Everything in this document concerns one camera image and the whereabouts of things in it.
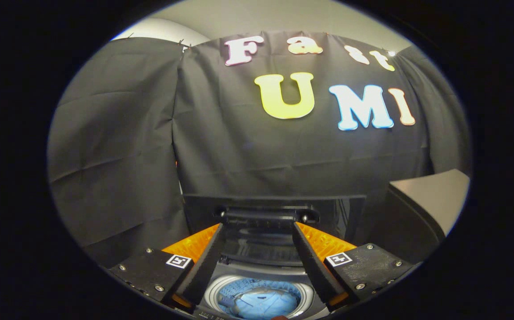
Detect beige cabinet with grey top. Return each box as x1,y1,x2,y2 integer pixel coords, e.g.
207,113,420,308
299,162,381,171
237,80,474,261
375,169,470,265

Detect black backdrop cloth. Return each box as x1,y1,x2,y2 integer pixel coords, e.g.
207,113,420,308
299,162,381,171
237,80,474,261
47,30,471,267

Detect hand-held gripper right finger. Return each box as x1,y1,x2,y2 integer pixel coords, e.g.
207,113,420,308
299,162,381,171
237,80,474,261
292,222,414,312

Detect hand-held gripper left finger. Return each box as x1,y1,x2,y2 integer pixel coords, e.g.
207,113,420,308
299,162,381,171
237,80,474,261
108,224,225,312

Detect light blue polo shirt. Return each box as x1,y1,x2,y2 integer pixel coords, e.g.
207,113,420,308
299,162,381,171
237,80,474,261
217,279,303,320

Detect dark washing machine lid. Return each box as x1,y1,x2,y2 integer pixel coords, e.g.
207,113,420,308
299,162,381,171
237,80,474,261
182,194,367,267

